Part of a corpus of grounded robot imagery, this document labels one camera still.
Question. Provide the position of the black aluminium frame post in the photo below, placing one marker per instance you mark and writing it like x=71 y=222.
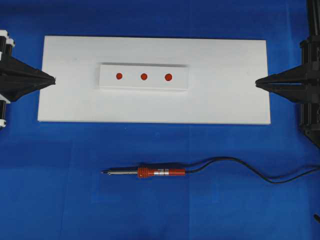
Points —
x=313 y=15

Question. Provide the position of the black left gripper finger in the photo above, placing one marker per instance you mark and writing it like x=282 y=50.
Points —
x=14 y=67
x=14 y=87

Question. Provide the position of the black object at edge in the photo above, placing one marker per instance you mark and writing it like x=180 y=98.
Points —
x=317 y=217

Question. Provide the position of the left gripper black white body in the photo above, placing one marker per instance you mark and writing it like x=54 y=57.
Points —
x=6 y=46

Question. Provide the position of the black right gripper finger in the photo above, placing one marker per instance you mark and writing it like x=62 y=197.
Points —
x=293 y=75
x=294 y=93

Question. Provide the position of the small white marked block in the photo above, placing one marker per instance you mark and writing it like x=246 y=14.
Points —
x=143 y=76

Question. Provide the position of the large white base board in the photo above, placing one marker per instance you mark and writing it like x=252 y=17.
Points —
x=221 y=82

